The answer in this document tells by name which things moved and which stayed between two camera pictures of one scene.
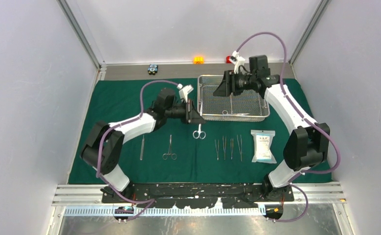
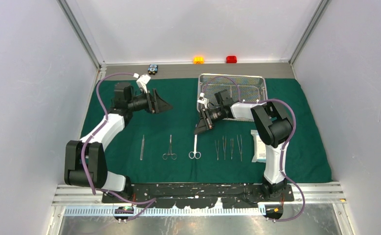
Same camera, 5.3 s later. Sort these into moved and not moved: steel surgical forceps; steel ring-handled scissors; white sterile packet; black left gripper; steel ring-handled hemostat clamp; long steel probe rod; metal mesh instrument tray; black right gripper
Moved: steel ring-handled scissors; black left gripper; black right gripper
Not moved: steel surgical forceps; white sterile packet; steel ring-handled hemostat clamp; long steel probe rod; metal mesh instrument tray
